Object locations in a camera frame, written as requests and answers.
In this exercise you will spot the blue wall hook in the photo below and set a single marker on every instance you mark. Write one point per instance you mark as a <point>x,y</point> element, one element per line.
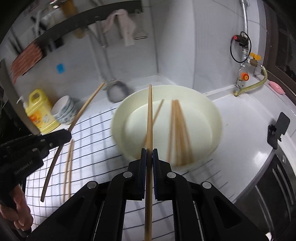
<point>60,68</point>

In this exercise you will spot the metal spatula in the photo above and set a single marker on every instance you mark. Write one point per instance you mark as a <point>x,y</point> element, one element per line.
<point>116,90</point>

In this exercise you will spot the wooden chopstick six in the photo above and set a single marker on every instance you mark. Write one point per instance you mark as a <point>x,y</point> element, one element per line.
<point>70,167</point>

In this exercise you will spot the black phone holder clip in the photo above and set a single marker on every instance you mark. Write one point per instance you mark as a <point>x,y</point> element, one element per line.
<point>274,132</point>

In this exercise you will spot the gas valve with pipe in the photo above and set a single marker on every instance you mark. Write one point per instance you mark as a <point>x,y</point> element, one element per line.
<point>248,58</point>

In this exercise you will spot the wooden chopstick five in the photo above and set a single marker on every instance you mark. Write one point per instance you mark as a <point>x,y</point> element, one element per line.
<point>66,170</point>

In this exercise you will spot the large cream round basin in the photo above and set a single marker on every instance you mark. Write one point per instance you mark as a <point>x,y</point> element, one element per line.
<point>204,122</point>

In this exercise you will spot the yellow dish soap bottle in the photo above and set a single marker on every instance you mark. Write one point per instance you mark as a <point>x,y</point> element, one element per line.
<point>38,109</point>

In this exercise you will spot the wooden chopstick four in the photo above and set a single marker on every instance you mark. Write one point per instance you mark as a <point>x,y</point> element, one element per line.
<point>188,152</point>

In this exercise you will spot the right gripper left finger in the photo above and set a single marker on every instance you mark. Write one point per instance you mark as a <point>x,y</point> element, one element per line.
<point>128,185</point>

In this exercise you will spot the wooden chopstick two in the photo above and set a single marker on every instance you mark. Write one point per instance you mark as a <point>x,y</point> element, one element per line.
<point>178,142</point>

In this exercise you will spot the white black grid cloth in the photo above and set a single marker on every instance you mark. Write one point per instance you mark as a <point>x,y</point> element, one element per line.
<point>97,158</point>

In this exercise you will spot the orange striped hanging cloth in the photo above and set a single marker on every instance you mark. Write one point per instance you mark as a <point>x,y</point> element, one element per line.
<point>25,61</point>

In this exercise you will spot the wooden chopstick one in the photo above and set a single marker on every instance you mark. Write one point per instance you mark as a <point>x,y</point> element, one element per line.
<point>171,133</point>

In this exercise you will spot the middle blue white bowl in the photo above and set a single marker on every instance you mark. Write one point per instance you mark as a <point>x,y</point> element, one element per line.
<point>64,116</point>

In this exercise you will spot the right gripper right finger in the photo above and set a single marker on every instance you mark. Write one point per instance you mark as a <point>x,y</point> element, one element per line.
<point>169,185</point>

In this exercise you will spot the wooden chopstick seven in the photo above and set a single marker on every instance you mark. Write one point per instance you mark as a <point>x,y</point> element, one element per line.
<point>148,183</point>

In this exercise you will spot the metal peeler hanging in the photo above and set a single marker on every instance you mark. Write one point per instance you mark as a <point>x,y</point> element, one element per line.
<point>140,34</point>

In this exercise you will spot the person's left hand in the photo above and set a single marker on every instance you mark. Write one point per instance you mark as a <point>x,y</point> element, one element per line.
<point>21,217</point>

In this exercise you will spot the bottom blue white bowl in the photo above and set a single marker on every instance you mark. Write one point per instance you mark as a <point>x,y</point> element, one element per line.
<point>71,115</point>

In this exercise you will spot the blue white bowl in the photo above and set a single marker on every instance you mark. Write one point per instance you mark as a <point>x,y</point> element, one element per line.
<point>64,116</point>
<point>71,115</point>
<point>61,107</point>

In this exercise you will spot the pink beige hanging towel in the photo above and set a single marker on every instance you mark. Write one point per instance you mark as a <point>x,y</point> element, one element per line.
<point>125,24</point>

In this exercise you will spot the top blue white bowl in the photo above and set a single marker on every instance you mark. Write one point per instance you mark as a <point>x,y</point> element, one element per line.
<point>61,107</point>

